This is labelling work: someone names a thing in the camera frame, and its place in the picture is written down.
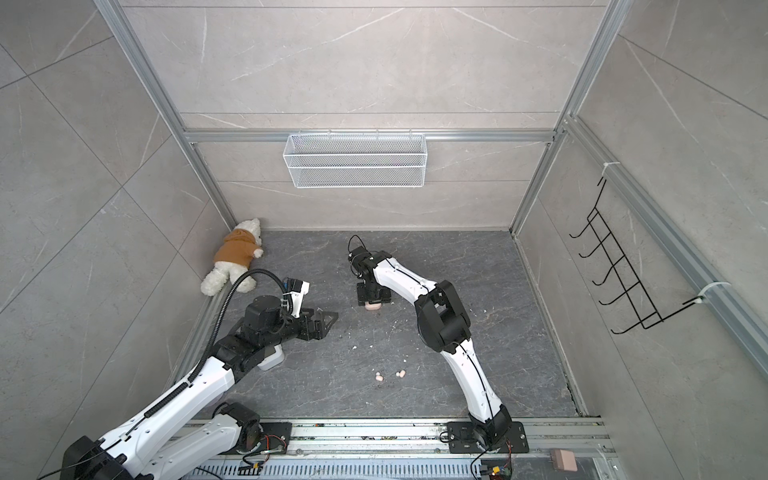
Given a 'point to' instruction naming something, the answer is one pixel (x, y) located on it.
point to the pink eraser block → (563, 460)
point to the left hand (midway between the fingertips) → (325, 307)
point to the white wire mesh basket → (355, 161)
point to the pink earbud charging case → (372, 306)
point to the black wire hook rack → (634, 295)
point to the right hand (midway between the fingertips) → (371, 299)
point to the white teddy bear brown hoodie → (234, 258)
